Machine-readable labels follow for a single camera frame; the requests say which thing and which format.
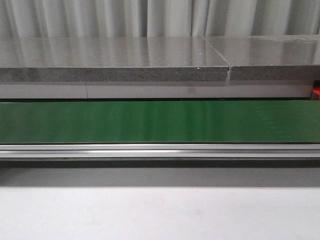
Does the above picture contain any green conveyor belt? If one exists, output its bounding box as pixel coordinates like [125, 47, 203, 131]
[0, 100, 320, 144]

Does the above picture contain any grey stone counter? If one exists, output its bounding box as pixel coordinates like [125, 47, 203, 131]
[0, 35, 320, 100]

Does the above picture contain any red plastic tray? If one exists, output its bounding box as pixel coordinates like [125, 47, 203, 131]
[311, 86, 320, 100]

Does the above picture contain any grey curtain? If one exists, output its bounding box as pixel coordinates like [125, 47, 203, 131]
[0, 0, 320, 38]

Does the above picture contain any aluminium conveyor frame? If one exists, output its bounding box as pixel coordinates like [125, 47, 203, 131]
[0, 143, 320, 168]

